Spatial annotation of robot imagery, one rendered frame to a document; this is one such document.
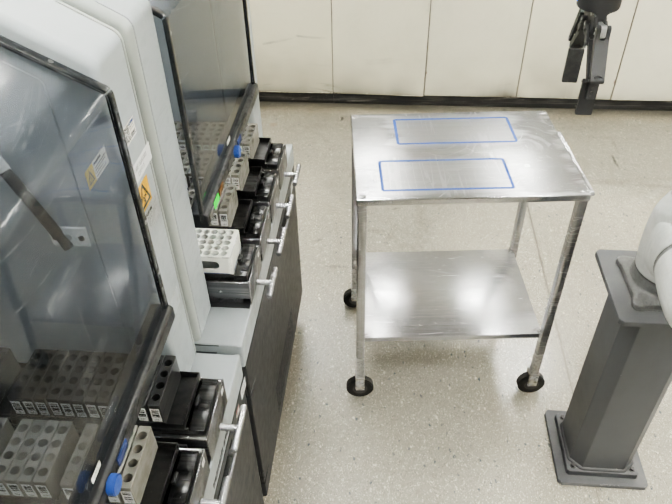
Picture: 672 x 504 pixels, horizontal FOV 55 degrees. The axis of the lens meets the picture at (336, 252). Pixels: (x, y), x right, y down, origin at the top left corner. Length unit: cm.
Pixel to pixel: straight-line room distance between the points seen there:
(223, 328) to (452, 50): 255
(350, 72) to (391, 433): 220
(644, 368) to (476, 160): 69
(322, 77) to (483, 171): 210
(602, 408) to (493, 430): 42
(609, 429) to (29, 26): 170
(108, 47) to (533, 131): 135
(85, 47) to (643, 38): 326
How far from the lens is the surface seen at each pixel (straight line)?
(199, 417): 123
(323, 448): 213
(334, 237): 285
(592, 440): 206
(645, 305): 167
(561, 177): 183
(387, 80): 375
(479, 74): 377
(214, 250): 147
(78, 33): 99
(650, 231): 162
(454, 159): 184
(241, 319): 148
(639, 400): 193
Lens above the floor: 179
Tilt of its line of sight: 40 degrees down
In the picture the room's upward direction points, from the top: 1 degrees counter-clockwise
